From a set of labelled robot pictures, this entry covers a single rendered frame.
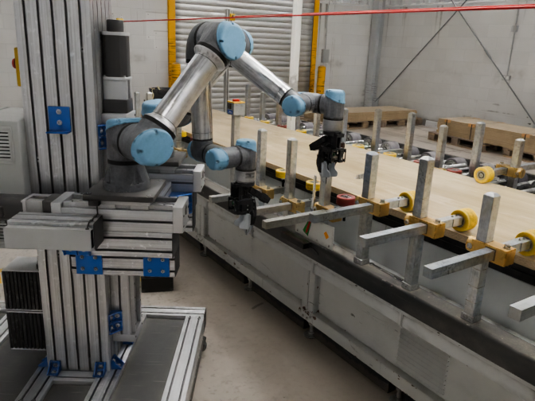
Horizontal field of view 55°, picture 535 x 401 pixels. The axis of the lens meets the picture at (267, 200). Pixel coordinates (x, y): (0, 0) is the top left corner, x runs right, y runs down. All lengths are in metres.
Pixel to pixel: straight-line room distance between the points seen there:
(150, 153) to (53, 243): 0.41
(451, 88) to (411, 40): 1.55
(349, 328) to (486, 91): 8.37
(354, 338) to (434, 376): 0.47
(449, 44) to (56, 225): 10.08
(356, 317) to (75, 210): 1.42
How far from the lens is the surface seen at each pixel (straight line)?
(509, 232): 2.04
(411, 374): 2.41
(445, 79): 11.20
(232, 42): 1.69
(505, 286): 1.94
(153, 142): 1.55
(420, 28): 11.76
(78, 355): 2.28
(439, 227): 1.78
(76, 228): 1.68
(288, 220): 2.03
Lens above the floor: 1.51
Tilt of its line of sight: 17 degrees down
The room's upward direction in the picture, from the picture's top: 2 degrees clockwise
